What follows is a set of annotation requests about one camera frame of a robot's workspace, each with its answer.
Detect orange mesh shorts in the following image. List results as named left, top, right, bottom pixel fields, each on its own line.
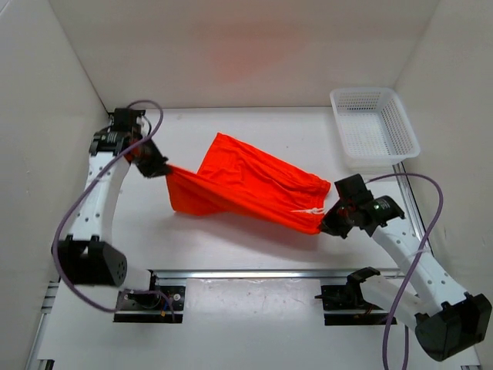
left=166, top=133, right=331, bottom=235

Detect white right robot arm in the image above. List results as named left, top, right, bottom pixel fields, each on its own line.
left=319, top=196, right=492, bottom=362

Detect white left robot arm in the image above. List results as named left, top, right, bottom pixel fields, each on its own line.
left=56, top=140, right=169, bottom=308

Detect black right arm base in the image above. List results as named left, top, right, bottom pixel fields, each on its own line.
left=314, top=267, right=387, bottom=327

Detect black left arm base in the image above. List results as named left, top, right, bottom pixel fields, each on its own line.
left=113, top=275, right=186, bottom=324

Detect white plastic mesh basket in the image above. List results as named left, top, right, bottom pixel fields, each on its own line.
left=330, top=87, right=421, bottom=170

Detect white shorts drawstring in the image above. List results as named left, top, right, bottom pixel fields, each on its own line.
left=292, top=207, right=325, bottom=215

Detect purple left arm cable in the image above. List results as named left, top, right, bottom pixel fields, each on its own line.
left=55, top=99, right=178, bottom=321

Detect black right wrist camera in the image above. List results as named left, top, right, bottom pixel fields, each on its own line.
left=333, top=173, right=406, bottom=224

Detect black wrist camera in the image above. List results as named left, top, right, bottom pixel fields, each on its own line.
left=89, top=108, right=146, bottom=156
left=333, top=173, right=406, bottom=224

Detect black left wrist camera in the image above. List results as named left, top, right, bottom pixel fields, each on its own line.
left=89, top=108, right=146, bottom=156

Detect aluminium right frame rail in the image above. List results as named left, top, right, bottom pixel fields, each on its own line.
left=391, top=176, right=426, bottom=240

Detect aluminium frame rail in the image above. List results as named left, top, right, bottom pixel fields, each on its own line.
left=25, top=111, right=118, bottom=370
left=391, top=176, right=426, bottom=240

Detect aluminium table edge rail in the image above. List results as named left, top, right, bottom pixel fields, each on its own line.
left=155, top=269, right=354, bottom=279

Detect aluminium left frame rail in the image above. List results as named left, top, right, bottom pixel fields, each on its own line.
left=25, top=111, right=118, bottom=370

